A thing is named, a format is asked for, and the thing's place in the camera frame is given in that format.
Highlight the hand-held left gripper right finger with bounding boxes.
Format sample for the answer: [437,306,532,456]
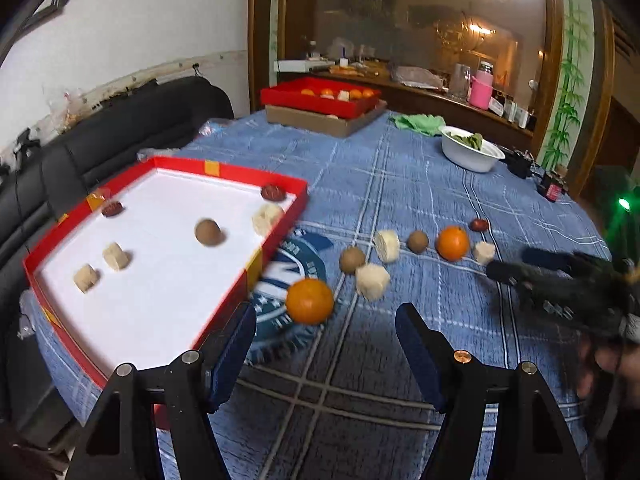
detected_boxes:
[395,303,588,480]

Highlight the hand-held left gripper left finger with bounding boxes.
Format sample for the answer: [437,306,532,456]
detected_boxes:
[65,304,258,480]

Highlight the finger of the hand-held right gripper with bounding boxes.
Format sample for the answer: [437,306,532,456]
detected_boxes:
[486,258,548,292]
[521,247,583,275]

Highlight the red shallow box with tape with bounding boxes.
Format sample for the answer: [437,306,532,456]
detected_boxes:
[22,156,309,431]

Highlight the white pastry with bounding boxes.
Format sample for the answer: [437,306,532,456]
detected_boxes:
[374,230,402,263]

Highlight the person's right hand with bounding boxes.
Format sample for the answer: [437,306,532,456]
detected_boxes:
[575,337,627,400]

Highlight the dark jar with red label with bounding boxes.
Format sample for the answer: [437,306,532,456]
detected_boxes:
[539,171,568,203]

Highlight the black power adapter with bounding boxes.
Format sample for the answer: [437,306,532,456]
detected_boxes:
[502,147,536,179]

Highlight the white bowl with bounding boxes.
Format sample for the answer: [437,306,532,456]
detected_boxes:
[440,125,506,173]

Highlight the green leaves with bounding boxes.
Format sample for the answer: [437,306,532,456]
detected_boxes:
[449,131,485,152]

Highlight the blue plaid tablecloth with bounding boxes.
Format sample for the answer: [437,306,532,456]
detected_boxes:
[20,110,621,480]

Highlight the row of small cartons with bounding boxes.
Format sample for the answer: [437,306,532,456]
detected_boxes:
[487,92,538,128]

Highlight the green bamboo painting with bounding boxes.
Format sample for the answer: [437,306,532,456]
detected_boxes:
[542,0,598,181]

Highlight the green cloth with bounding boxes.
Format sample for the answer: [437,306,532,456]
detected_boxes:
[390,113,447,137]

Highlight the pink bottle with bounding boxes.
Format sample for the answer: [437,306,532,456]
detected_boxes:
[469,62,495,111]

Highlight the wooden display cabinet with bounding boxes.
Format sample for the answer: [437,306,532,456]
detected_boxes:
[247,0,616,196]

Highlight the glass pitcher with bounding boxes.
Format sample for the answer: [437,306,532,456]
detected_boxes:
[447,64,473,101]

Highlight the crumpled plastic wrap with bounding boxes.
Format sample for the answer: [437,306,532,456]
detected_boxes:
[17,295,38,338]

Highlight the brown cardboard box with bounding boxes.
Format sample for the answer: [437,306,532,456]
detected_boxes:
[265,100,388,138]

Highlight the black sofa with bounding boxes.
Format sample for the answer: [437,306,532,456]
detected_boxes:
[0,76,235,441]

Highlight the black clip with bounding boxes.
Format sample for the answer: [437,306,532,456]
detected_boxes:
[12,130,43,158]

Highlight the crinkled clear plastic bag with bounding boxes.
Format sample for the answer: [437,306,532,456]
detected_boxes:
[47,90,101,121]

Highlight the white flat box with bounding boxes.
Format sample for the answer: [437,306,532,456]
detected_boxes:
[274,59,321,73]

